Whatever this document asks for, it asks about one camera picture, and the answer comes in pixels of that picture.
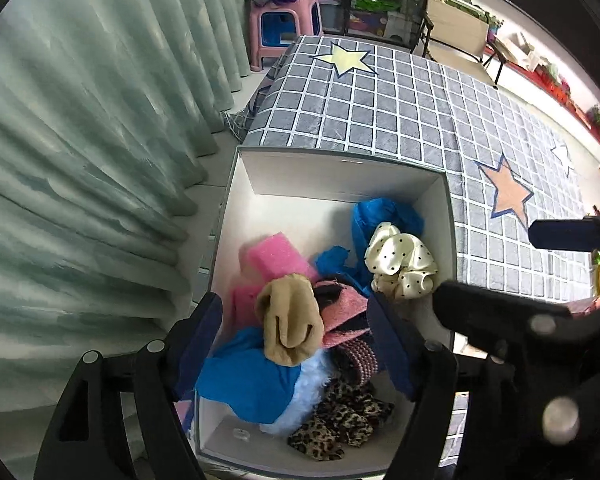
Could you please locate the red low wall shelf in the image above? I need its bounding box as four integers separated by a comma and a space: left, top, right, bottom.
485, 35, 600, 161

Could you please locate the grey grid star printed blanket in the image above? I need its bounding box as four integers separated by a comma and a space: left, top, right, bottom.
222, 35, 600, 471

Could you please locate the pink and dark fuzzy scrunchie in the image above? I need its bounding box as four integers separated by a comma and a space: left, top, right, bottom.
312, 280, 371, 351

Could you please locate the pink fuzzy sock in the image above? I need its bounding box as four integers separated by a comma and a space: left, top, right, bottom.
229, 231, 323, 333

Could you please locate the glass door display cabinet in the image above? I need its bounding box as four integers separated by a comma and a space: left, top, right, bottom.
310, 0, 438, 53

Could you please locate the pale green curtain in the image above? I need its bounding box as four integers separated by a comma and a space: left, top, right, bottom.
0, 0, 276, 461

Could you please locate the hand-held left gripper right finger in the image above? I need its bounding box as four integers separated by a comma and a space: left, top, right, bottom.
367, 290, 460, 480

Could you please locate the leopard print scrunchie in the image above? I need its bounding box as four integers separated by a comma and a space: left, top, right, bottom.
286, 377, 396, 462

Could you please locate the beige folding chair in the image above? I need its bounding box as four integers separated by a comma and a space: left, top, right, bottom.
417, 0, 506, 91

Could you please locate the light blue fluffy scrunchie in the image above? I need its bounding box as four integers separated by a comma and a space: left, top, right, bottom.
260, 347, 338, 436

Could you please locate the black television screen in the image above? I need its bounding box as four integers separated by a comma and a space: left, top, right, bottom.
495, 0, 600, 106

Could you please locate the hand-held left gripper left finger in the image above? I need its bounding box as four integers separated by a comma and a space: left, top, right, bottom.
34, 291, 224, 480

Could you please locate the grey cardboard box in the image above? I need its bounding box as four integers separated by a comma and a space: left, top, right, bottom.
190, 144, 457, 478

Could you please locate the pink plastic stool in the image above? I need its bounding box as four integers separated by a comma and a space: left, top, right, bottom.
249, 0, 325, 72

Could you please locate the mauve beaded hair band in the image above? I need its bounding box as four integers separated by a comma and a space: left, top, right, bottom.
330, 340, 381, 386

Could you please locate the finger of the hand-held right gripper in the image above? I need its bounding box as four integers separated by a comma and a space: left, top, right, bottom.
431, 280, 600, 480
527, 207, 600, 256

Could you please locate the cream polka dot scrunchie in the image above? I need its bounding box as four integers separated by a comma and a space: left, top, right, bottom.
364, 221, 439, 301

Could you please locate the blue cloth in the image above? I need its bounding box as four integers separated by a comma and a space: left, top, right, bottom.
195, 327, 303, 423
314, 197, 426, 298

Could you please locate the beige sock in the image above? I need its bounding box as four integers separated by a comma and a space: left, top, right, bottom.
255, 274, 327, 367

